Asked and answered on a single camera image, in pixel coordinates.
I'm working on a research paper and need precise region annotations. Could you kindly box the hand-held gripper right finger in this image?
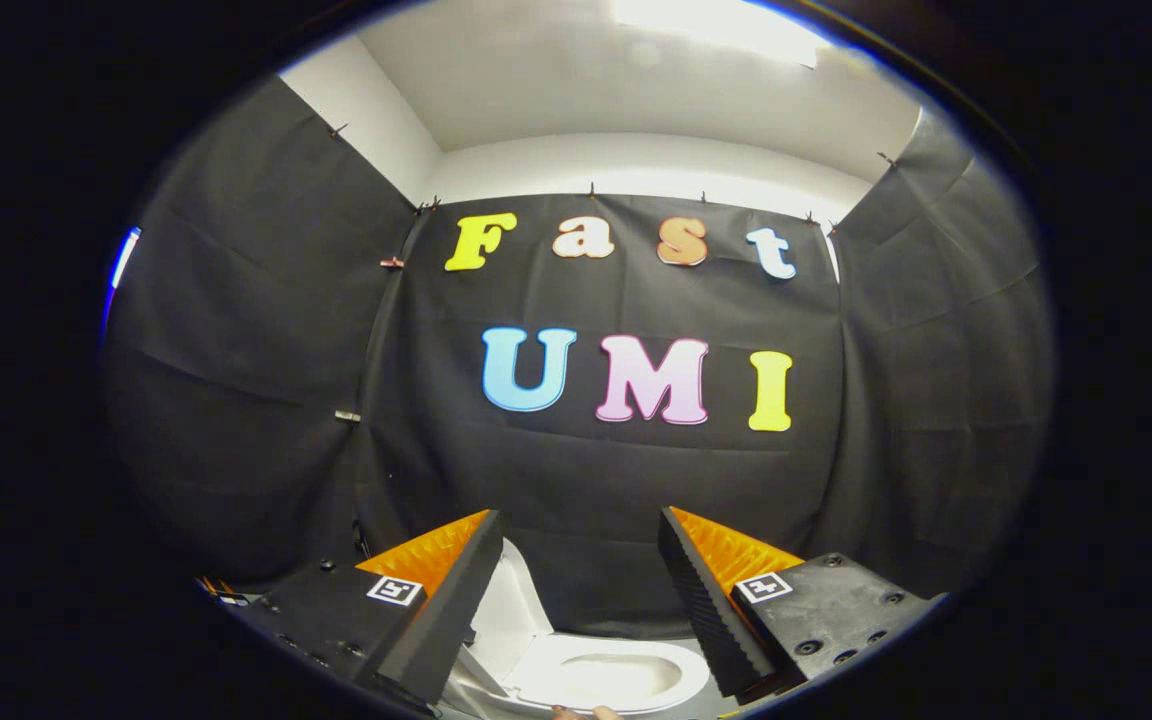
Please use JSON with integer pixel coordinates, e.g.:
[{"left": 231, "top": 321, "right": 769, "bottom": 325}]
[{"left": 658, "top": 506, "right": 937, "bottom": 701}]

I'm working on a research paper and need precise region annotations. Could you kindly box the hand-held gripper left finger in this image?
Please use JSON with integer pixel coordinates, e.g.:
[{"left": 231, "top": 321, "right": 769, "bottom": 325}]
[{"left": 226, "top": 510, "right": 505, "bottom": 713}]

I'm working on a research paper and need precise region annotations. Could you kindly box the white ceramic toilet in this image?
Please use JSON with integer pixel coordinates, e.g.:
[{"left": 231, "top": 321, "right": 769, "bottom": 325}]
[{"left": 441, "top": 632, "right": 713, "bottom": 719}]

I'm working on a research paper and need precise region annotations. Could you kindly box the black backdrop cloth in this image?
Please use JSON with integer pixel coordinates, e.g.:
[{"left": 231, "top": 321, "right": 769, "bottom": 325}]
[{"left": 101, "top": 75, "right": 1055, "bottom": 641}]

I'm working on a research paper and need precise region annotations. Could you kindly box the row of small black clips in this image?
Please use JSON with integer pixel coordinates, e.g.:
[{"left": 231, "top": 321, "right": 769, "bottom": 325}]
[{"left": 328, "top": 122, "right": 899, "bottom": 238}]

